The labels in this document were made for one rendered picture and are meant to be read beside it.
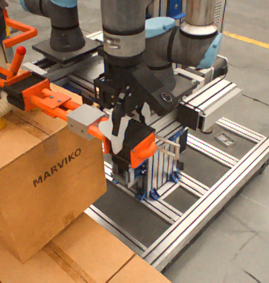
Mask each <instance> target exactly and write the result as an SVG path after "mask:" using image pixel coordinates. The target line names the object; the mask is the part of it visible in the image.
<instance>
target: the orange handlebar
mask: <svg viewBox="0 0 269 283"><path fill-rule="evenodd" d="M4 18H5V22H6V25H7V26H9V27H11V28H14V29H17V30H21V31H22V32H23V33H21V34H19V35H17V36H14V37H12V38H10V39H6V40H3V43H4V47H5V49H6V48H10V47H11V46H14V45H16V44H19V43H20V42H23V41H25V40H28V39H31V38H34V37H36V36H37V34H38V31H37V29H36V28H33V27H30V26H28V25H26V24H23V23H20V22H18V21H13V20H11V19H9V18H6V17H4ZM0 73H2V74H3V75H6V76H7V75H8V73H9V70H7V69H5V68H3V67H2V66H0ZM5 81H6V80H3V79H2V78H0V87H3V85H4V83H3V82H5ZM42 96H44V97H46V99H44V100H42V99H41V98H39V97H38V96H36V95H31V96H30V102H31V103H33V104H34V105H36V106H38V107H39V108H41V109H43V110H42V112H44V113H46V114H47V115H48V116H50V117H53V118H54V119H55V118H57V117H58V118H60V119H63V120H65V121H66V122H67V119H66V115H67V114H69V112H67V111H68V110H71V111H73V110H75V109H77V108H79V107H80V106H81V105H80V104H77V103H76V102H73V101H71V99H72V98H71V97H69V96H67V95H65V94H64V93H61V92H56V93H54V92H52V91H50V90H48V89H47V88H45V89H43V91H42ZM108 120H109V119H108V118H106V117H103V118H102V119H101V120H100V121H108ZM87 132H88V133H89V134H91V135H92V136H94V137H97V138H99V139H101V140H102V141H103V136H104V134H102V133H101V132H100V129H99V128H98V127H96V126H94V125H91V127H89V128H88V131H87ZM156 147H157V146H156V144H155V142H154V141H153V142H151V143H150V144H149V146H147V147H145V148H144V149H143V150H142V151H141V152H140V153H139V155H138V158H139V159H147V158H149V157H151V156H152V155H153V154H154V153H155V152H156Z"/></svg>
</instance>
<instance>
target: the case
mask: <svg viewBox="0 0 269 283"><path fill-rule="evenodd" d="M50 88H51V90H52V92H54V93H56V92H61V93H64V94H65V95H67V96H69V97H71V98H72V99H71V101H73V102H76V103H77V104H80V105H83V101H82V97H81V96H79V95H77V94H75V93H72V92H70V91H68V90H65V89H64V88H62V87H59V86H57V85H56V84H53V83H50ZM25 109H26V108H25ZM42 110H43V109H41V108H38V109H37V110H35V111H27V109H26V110H25V111H22V110H20V109H17V110H16V111H9V112H7V113H6V114H4V116H2V117H1V118H0V119H2V120H4V121H5V122H6V125H7V126H6V127H5V128H3V129H1V130H0V244H1V245H2V247H3V248H5V249H6V250H7V251H8V252H9V253H11V254H12V255H13V256H14V257H15V258H16V259H17V260H18V261H19V262H21V263H22V264H24V263H25V262H27V261H29V259H30V258H31V257H32V256H34V254H36V253H38V251H39V250H40V249H41V248H43V247H44V246H45V245H46V244H47V243H48V242H49V241H50V240H52V239H53V238H54V237H55V236H56V235H57V234H59V233H60V232H61V231H62V230H63V229H64V228H65V227H66V226H68V225H69V224H70V223H72V221H74V219H75V218H77V217H78V216H79V215H81V214H82V213H83V211H84V210H86V209H87V208H88V207H90V206H91V205H92V203H93V202H95V201H96V200H97V199H99V198H100V197H101V196H102V195H103V194H104V193H105V192H106V191H107V184H106V178H105V165H104V154H103V147H102V140H101V139H99V138H97V137H93V138H92V139H91V140H89V141H88V140H86V139H85V138H83V137H80V136H79V135H77V134H75V133H73V132H72V131H70V130H69V129H68V123H67V122H66V121H65V120H63V119H60V118H58V117H57V118H55V119H54V118H53V117H50V116H48V115H47V114H46V113H44V112H42Z"/></svg>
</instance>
